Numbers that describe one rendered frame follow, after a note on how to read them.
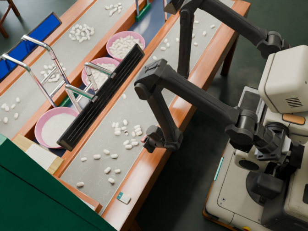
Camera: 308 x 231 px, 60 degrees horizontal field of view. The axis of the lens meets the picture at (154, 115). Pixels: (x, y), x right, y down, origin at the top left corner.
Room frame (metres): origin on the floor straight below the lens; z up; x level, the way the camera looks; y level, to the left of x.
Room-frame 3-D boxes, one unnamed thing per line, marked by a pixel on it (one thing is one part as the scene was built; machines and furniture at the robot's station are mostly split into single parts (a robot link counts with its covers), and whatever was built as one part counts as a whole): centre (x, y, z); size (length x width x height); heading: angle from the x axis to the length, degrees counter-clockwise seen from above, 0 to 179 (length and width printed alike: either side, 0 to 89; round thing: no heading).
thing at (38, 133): (0.77, 0.55, 0.72); 0.27 x 0.27 x 0.10
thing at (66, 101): (1.03, 0.62, 0.90); 0.20 x 0.19 x 0.45; 146
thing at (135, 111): (1.08, -0.07, 0.73); 1.81 x 0.30 x 0.02; 146
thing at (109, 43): (1.37, 0.15, 0.72); 0.27 x 0.27 x 0.10
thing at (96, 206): (0.36, 0.42, 0.83); 0.30 x 0.06 x 0.07; 56
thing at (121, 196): (0.33, 0.18, 0.77); 0.06 x 0.04 x 0.02; 56
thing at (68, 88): (0.80, 0.29, 0.90); 0.20 x 0.19 x 0.45; 146
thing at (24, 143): (0.59, 0.67, 0.77); 0.33 x 0.15 x 0.01; 56
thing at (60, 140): (0.76, 0.22, 1.08); 0.62 x 0.08 x 0.07; 146
